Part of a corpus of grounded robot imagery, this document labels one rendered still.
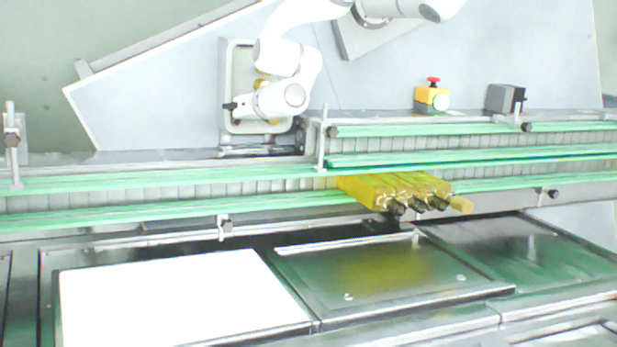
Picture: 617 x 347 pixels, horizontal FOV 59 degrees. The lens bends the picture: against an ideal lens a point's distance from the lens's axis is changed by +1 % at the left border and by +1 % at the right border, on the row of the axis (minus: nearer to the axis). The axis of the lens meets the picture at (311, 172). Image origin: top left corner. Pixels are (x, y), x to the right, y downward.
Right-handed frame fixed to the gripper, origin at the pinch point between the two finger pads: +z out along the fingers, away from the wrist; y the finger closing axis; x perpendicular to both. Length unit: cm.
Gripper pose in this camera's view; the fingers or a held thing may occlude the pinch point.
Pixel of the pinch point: (243, 109)
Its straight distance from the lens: 134.2
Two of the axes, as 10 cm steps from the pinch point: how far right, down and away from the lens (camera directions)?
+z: -4.7, -0.1, 8.8
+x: -0.3, -10.0, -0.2
